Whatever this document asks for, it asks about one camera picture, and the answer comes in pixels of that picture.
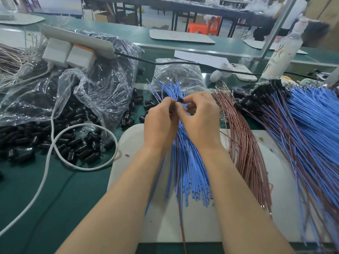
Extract person's left hand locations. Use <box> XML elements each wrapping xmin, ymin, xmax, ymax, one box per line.
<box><xmin>143</xmin><ymin>97</ymin><xmax>181</xmax><ymax>154</ymax></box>

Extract person's right hand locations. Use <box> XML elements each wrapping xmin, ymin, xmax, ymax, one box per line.
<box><xmin>176</xmin><ymin>91</ymin><xmax>223</xmax><ymax>151</ymax></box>

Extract bundle of blue wires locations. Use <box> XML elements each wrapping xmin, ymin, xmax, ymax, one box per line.
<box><xmin>150</xmin><ymin>79</ymin><xmax>214</xmax><ymax>210</ymax></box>

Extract pile of assembled wire harnesses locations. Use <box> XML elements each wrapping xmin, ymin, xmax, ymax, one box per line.
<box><xmin>233</xmin><ymin>79</ymin><xmax>339</xmax><ymax>249</ymax></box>

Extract pile of black plastic caps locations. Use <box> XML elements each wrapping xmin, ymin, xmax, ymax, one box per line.
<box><xmin>0</xmin><ymin>87</ymin><xmax>160</xmax><ymax>167</ymax></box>

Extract person's left forearm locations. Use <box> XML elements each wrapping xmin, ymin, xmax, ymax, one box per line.
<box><xmin>55</xmin><ymin>145</ymin><xmax>173</xmax><ymax>254</ymax></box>

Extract person's right forearm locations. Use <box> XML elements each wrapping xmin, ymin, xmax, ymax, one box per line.
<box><xmin>204</xmin><ymin>143</ymin><xmax>295</xmax><ymax>254</ymax></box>

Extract white computer mouse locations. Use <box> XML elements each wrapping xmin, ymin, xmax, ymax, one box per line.
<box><xmin>210</xmin><ymin>69</ymin><xmax>223</xmax><ymax>84</ymax></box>

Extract small clear plastic bag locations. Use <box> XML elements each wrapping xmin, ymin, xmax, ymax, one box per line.
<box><xmin>152</xmin><ymin>60</ymin><xmax>207</xmax><ymax>98</ymax></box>

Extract white flat device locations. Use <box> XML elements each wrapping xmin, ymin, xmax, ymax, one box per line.
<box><xmin>228</xmin><ymin>62</ymin><xmax>258</xmax><ymax>81</ymax></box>

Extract white paper sheet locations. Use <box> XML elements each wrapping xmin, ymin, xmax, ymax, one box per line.
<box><xmin>174</xmin><ymin>49</ymin><xmax>236</xmax><ymax>69</ymax></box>

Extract large clear plastic bag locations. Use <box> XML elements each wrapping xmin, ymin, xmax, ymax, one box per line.
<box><xmin>0</xmin><ymin>30</ymin><xmax>144</xmax><ymax>130</ymax></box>

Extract white flat tray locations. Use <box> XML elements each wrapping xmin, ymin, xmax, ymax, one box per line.
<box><xmin>0</xmin><ymin>13</ymin><xmax>46</xmax><ymax>26</ymax></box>
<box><xmin>244</xmin><ymin>38</ymin><xmax>308</xmax><ymax>55</ymax></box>
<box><xmin>149</xmin><ymin>29</ymin><xmax>216</xmax><ymax>44</ymax></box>

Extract orange plastic stool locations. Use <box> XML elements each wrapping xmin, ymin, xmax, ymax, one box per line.
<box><xmin>187</xmin><ymin>14</ymin><xmax>222</xmax><ymax>36</ymax></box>

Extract white work board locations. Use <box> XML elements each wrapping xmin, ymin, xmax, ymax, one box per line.
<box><xmin>107</xmin><ymin>123</ymin><xmax>332</xmax><ymax>244</ymax></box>

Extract white orange charger adapter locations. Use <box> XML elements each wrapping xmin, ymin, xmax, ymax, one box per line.
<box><xmin>66</xmin><ymin>44</ymin><xmax>97</xmax><ymax>71</ymax></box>

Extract white spray bottle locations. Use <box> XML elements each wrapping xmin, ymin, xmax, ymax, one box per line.
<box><xmin>261</xmin><ymin>17</ymin><xmax>309</xmax><ymax>81</ymax></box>

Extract white power strip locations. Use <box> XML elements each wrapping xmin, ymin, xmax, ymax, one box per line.
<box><xmin>41</xmin><ymin>25</ymin><xmax>117</xmax><ymax>60</ymax></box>

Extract blue table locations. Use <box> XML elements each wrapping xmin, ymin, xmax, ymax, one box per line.
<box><xmin>21</xmin><ymin>0</ymin><xmax>83</xmax><ymax>18</ymax></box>

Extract cardboard boxes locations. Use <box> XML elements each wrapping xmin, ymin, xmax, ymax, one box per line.
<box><xmin>304</xmin><ymin>0</ymin><xmax>339</xmax><ymax>51</ymax></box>

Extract black power cord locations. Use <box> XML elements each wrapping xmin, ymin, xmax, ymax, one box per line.
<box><xmin>114</xmin><ymin>50</ymin><xmax>324</xmax><ymax>80</ymax></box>

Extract white charging cable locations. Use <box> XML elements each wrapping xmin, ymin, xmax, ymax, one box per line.
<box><xmin>0</xmin><ymin>66</ymin><xmax>120</xmax><ymax>237</ymax></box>

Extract long black-frame table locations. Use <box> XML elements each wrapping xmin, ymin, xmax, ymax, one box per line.
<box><xmin>85</xmin><ymin>0</ymin><xmax>276</xmax><ymax>37</ymax></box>

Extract slanted metal frame post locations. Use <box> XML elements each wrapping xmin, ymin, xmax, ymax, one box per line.
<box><xmin>258</xmin><ymin>0</ymin><xmax>299</xmax><ymax>59</ymax></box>

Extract short metal frame post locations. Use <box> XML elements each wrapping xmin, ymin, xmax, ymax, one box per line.
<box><xmin>323</xmin><ymin>63</ymin><xmax>339</xmax><ymax>85</ymax></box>

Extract bundle of stripped brown wires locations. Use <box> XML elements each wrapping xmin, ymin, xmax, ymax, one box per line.
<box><xmin>0</xmin><ymin>34</ymin><xmax>48</xmax><ymax>90</ymax></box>

